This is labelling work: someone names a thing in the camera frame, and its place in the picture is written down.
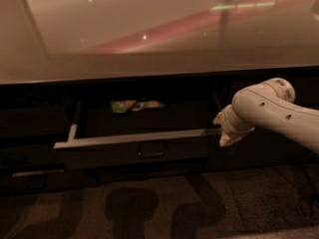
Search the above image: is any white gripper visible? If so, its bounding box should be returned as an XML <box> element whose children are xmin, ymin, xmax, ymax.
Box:
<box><xmin>213</xmin><ymin>105</ymin><xmax>255</xmax><ymax>147</ymax></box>

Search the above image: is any grey drawer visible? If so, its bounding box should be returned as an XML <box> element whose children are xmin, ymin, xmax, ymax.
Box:
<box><xmin>0</xmin><ymin>142</ymin><xmax>65</xmax><ymax>169</ymax></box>
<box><xmin>0</xmin><ymin>107</ymin><xmax>68</xmax><ymax>138</ymax></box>
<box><xmin>97</xmin><ymin>166</ymin><xmax>204</xmax><ymax>183</ymax></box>
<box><xmin>0</xmin><ymin>170</ymin><xmax>100</xmax><ymax>196</ymax></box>
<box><xmin>54</xmin><ymin>100</ymin><xmax>218</xmax><ymax>169</ymax></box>

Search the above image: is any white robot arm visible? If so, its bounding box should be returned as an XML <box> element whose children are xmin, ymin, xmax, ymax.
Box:
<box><xmin>213</xmin><ymin>78</ymin><xmax>319</xmax><ymax>154</ymax></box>

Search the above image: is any green snack bag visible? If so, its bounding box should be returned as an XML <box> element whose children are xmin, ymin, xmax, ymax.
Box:
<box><xmin>111</xmin><ymin>100</ymin><xmax>164</xmax><ymax>115</ymax></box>

